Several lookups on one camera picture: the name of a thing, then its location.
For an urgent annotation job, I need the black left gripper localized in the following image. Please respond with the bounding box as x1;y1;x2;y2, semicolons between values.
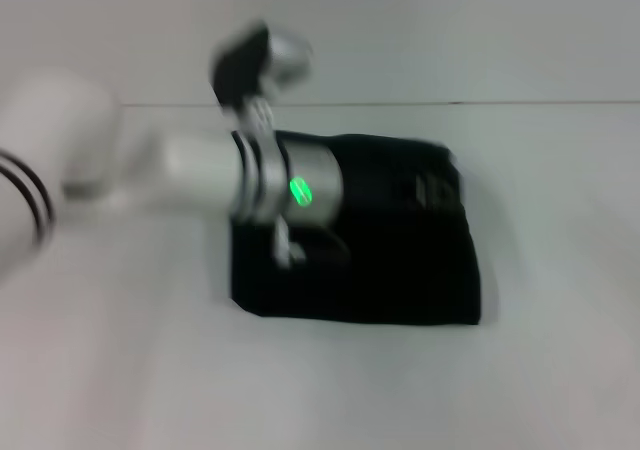
339;162;460;217

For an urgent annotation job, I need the black shirt with white print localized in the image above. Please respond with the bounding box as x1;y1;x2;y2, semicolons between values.
229;129;484;328

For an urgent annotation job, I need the black gripper cable with plug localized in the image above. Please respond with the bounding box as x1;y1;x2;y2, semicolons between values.
271;218;352;272

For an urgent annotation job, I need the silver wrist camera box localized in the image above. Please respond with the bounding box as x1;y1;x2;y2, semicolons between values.
208;18;317;107

